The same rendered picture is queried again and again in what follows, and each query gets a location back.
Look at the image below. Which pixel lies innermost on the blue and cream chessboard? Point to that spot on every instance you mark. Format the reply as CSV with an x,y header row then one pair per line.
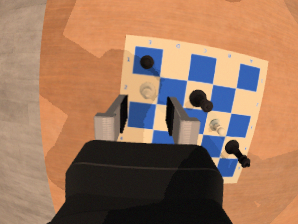
x,y
233,82

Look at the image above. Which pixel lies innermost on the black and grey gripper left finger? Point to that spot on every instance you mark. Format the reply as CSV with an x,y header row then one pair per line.
x,y
108,125

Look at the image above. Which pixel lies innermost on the white pawn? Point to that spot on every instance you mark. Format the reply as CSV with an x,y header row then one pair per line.
x,y
215,125

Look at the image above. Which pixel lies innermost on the white bishop chess piece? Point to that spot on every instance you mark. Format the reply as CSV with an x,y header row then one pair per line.
x,y
147,93

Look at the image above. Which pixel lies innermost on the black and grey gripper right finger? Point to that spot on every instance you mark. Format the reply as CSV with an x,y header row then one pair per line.
x,y
183,129

